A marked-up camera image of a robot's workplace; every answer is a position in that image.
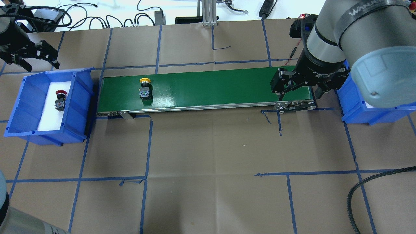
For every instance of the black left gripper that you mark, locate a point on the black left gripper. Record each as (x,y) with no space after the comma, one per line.
(13,41)

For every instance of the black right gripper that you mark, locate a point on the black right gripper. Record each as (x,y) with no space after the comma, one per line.
(317,69)

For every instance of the red push button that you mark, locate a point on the red push button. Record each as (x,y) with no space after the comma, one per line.
(60,101)

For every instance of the yellow push button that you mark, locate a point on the yellow push button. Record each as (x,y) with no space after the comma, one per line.
(146,89)

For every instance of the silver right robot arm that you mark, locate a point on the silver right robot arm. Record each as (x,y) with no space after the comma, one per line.
(373,40)

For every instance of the green conveyor belt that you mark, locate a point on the green conveyor belt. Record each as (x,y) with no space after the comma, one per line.
(205,90)

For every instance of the white foam pad left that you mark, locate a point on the white foam pad left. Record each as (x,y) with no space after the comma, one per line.
(51,119)

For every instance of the blue left bin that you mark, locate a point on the blue left bin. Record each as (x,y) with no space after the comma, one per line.
(27,110)

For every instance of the aluminium frame post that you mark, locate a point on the aluminium frame post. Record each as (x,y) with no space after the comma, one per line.
(207,9)

